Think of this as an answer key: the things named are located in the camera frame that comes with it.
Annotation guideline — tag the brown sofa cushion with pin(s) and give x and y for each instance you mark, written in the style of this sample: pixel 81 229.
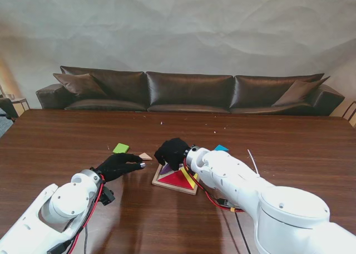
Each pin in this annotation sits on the brown sofa cushion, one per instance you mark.
pixel 80 85
pixel 299 93

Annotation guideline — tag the small blue triangle piece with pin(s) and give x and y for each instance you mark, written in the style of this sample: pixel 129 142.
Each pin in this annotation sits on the small blue triangle piece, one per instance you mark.
pixel 221 147

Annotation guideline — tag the green square piece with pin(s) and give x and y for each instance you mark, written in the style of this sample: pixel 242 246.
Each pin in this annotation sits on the green square piece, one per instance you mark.
pixel 121 148

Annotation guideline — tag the white zip tie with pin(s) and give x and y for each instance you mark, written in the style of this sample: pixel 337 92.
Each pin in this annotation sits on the white zip tie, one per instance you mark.
pixel 254 163

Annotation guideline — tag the large yellow triangle piece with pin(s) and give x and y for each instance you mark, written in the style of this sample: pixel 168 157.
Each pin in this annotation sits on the large yellow triangle piece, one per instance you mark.
pixel 190 177

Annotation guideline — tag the square wooden tangram tray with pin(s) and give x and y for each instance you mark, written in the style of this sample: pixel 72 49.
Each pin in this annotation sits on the square wooden tangram tray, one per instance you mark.
pixel 161 185

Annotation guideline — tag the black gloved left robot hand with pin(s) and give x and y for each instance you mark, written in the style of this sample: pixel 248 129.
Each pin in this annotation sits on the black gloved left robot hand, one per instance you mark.
pixel 116 167

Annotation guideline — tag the dark metal chair frame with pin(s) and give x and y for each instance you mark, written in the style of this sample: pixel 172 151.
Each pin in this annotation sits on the dark metal chair frame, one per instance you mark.
pixel 349 113

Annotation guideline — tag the purple triangle piece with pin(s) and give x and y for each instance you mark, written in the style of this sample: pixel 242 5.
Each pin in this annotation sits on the purple triangle piece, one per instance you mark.
pixel 166 169

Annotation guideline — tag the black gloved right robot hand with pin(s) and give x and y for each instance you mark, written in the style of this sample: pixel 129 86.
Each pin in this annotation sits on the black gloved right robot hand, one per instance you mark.
pixel 173 152

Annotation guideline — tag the large red triangle piece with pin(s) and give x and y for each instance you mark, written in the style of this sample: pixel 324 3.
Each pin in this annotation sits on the large red triangle piece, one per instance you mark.
pixel 175 180

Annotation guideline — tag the brown leather sofa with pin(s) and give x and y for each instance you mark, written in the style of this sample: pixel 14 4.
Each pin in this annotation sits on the brown leather sofa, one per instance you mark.
pixel 189 92

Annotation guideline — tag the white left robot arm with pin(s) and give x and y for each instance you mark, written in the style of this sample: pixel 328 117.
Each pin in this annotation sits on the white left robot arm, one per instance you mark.
pixel 47 212

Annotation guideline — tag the side table with metal legs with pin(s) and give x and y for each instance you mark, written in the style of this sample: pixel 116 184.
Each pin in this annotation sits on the side table with metal legs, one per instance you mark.
pixel 16 103

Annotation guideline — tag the small beige triangle piece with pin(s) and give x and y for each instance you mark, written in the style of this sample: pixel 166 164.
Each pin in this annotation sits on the small beige triangle piece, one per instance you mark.
pixel 146 157

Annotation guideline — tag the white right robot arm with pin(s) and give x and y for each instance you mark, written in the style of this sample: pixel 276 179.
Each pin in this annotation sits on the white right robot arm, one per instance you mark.
pixel 250 192

